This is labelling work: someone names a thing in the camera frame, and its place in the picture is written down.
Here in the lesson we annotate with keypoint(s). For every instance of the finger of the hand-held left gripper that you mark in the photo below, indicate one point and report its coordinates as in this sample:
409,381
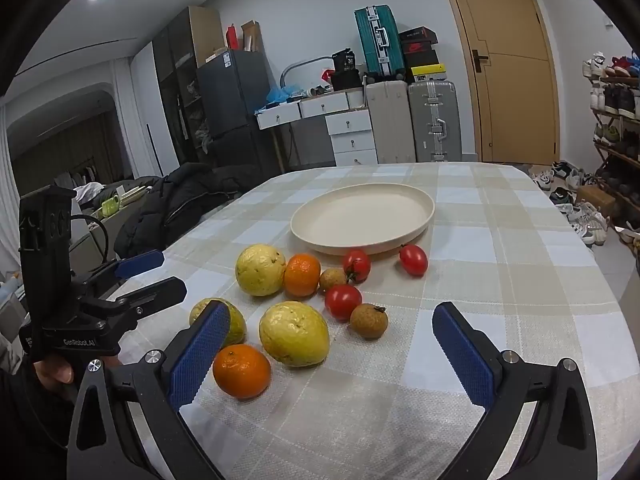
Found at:
142,262
160,292

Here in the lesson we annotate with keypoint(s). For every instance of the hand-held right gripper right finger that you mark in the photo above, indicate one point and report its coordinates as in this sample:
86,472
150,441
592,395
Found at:
462,360

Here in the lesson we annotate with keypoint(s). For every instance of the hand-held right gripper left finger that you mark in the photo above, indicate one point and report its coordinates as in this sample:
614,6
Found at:
200,350

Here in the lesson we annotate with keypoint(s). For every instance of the green-yellow guava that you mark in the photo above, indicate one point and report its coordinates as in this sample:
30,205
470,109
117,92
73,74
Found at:
236,330

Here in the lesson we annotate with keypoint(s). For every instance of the orange mandarin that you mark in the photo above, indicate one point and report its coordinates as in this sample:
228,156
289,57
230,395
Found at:
302,275
242,372

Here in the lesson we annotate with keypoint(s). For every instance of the large yellow guava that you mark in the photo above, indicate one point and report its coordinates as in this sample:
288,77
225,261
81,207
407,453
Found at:
295,332

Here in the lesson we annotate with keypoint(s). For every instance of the speckled yellow guava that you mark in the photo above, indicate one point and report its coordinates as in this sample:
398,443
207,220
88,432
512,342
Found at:
260,270

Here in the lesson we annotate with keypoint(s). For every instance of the brown longan with stem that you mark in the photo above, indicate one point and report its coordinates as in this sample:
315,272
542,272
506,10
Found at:
368,321

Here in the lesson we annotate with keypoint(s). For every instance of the round red tomato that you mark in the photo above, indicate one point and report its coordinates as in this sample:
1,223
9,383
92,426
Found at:
343,302

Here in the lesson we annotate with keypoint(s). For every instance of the cream round plate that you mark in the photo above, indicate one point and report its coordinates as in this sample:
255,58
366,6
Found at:
360,217

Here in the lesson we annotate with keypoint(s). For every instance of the person's left forearm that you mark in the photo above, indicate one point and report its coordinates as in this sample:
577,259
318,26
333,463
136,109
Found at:
30,435

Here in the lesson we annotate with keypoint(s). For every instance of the person's left hand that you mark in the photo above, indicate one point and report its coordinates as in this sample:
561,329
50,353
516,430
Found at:
55,372

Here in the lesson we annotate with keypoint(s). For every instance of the black jacket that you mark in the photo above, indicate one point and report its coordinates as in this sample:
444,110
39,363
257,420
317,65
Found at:
170,205

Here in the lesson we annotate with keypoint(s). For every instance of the green toy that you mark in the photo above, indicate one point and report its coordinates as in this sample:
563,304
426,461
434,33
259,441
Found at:
112,205

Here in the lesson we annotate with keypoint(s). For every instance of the checkered tablecloth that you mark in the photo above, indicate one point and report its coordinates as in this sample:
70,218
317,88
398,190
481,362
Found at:
500,285

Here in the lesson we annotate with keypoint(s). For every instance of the oval red tomato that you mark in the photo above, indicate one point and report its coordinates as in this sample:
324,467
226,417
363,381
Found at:
414,260

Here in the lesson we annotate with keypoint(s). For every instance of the red tomato with green calyx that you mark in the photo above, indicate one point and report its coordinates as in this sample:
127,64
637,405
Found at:
357,264

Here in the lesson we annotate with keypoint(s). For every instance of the small brown longan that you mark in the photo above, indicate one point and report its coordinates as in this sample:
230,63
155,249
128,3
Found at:
332,280

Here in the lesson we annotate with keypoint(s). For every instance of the dark tall cabinet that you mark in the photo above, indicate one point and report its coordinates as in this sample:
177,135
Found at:
175,85

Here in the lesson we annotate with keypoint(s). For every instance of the dark grey refrigerator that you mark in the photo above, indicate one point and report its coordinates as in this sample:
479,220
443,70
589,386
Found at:
235,100

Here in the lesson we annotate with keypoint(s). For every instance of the group of shoes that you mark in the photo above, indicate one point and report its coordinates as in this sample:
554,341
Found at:
575,195

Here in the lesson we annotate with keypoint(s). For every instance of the brown cardboard box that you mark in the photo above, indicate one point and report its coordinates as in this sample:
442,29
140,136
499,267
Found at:
595,200

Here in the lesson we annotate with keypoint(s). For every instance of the blue plastic bag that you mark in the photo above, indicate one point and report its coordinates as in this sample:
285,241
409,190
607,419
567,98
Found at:
277,95

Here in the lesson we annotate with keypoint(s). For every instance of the silver suitcase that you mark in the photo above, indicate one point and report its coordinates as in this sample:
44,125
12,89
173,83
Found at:
434,120

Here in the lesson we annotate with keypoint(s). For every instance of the beige suitcase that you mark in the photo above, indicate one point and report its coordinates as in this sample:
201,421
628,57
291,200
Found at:
390,122

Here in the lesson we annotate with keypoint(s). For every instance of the white desk with drawers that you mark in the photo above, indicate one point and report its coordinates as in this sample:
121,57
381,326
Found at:
350,125

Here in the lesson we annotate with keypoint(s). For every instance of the open cardboard box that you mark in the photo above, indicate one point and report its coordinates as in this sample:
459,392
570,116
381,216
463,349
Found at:
251,37

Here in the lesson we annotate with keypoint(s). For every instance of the grey curved tube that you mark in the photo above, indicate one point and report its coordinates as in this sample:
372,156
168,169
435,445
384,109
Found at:
300,64

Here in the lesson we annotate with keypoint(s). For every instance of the black bag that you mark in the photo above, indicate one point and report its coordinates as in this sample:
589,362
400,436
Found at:
346,72

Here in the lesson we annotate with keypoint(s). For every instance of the wooden door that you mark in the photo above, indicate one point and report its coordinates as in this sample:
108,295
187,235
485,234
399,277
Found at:
515,85

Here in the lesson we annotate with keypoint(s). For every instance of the yellow and black shoe box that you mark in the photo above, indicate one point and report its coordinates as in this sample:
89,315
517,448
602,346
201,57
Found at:
429,74

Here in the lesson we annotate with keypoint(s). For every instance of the wooden shoe rack with shoes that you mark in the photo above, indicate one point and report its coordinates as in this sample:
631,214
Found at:
617,110

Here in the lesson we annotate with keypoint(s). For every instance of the plain black shoe box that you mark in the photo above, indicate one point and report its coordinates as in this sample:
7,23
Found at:
422,60

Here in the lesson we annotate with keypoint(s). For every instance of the red and black shoe box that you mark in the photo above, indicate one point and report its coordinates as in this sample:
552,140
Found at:
419,48

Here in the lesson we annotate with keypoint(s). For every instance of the teal suitcase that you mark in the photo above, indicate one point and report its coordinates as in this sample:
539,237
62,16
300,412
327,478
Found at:
377,40

